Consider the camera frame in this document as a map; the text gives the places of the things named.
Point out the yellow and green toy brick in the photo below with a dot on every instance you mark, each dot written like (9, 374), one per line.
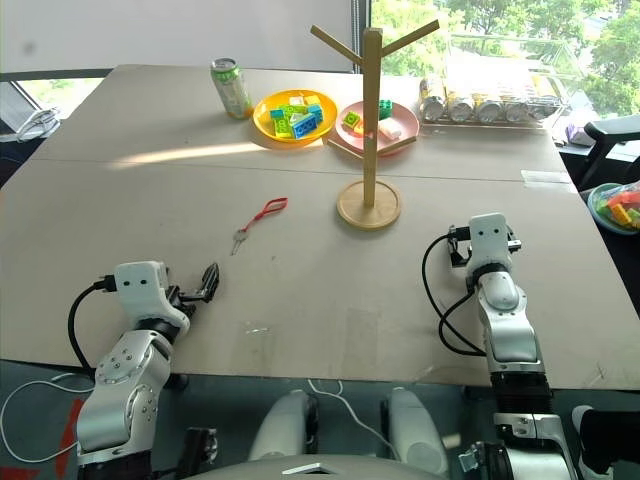
(352, 121)

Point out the wooden tree-shaped hanger stand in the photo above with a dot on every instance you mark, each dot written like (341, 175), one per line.
(371, 150)

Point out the white bundled cloth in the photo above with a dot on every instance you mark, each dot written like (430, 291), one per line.
(37, 122)

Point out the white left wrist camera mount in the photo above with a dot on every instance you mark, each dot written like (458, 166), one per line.
(142, 292)

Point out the silver-ended drink can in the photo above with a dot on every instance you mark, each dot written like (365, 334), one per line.
(433, 106)
(489, 112)
(461, 110)
(542, 109)
(516, 113)

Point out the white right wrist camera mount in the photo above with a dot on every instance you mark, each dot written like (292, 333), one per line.
(489, 240)

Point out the white rectangular toy block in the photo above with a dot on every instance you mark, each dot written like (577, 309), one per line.
(390, 131)

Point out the purple bag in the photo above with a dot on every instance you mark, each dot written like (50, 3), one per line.
(576, 134)

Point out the yellow plastic bowl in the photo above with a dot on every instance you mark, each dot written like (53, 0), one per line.
(267, 130)

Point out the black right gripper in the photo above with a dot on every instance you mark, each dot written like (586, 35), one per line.
(457, 255)

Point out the white rounded robot leg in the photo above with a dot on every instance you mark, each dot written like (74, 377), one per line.
(415, 430)
(285, 425)

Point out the green bowl of coloured bricks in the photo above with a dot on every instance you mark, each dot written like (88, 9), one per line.
(617, 210)

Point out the large blue toy brick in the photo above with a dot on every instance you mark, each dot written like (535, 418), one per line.
(306, 126)

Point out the black and white shoe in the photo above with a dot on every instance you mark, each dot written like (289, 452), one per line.
(605, 440)

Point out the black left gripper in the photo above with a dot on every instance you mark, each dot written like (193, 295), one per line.
(184, 302)

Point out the dark green toy brick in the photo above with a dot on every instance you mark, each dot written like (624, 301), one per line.
(385, 110)

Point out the black office chair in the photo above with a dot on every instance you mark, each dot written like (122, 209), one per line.
(607, 145)

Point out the small blue toy brick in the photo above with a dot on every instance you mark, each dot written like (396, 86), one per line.
(316, 112)

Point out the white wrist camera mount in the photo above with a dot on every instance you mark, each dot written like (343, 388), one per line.
(142, 292)
(489, 240)

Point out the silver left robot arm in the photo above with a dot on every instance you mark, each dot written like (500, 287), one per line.
(131, 370)

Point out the white toy brick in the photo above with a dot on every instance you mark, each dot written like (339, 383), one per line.
(296, 101)

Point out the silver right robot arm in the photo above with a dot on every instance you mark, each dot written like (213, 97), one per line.
(507, 330)

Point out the green drink can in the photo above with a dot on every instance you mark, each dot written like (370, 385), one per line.
(231, 87)

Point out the grey robot torso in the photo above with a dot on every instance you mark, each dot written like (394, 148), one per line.
(325, 467)

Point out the pink plastic plate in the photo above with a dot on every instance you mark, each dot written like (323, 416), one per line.
(400, 125)

